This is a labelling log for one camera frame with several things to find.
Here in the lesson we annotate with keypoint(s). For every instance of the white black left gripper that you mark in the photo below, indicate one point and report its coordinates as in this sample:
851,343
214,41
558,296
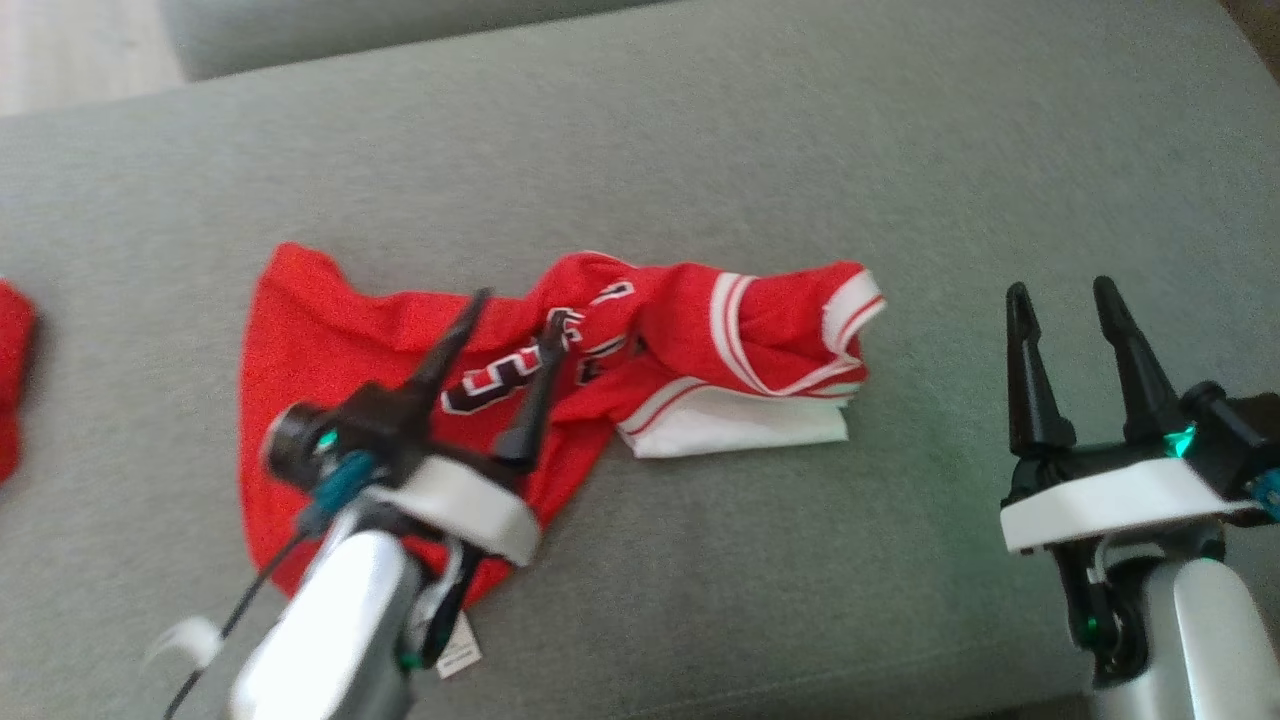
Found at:
460,500

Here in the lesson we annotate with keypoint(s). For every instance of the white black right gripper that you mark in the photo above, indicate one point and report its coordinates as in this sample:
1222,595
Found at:
1100,495

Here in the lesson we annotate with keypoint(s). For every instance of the red basketball jersey white trim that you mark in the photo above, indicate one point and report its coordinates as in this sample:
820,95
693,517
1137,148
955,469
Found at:
330,340

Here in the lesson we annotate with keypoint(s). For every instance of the red shorts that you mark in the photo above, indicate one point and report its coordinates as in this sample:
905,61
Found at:
12,350

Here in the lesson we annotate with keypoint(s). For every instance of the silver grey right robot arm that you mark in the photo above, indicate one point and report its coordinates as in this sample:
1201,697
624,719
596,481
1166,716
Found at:
1200,640

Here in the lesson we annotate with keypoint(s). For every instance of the large grey sofa chaise seat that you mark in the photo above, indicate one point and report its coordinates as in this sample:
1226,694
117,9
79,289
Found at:
700,150

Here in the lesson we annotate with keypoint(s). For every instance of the long grey sofa seat cushion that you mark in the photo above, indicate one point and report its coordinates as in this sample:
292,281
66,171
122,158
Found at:
350,30

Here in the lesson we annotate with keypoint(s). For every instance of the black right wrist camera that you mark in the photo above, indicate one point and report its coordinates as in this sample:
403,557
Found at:
1230,430

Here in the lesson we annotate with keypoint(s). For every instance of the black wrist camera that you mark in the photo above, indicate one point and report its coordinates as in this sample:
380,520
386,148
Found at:
295,445
1230,430

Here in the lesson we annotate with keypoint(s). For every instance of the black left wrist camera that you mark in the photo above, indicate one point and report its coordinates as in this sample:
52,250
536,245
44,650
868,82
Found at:
295,445

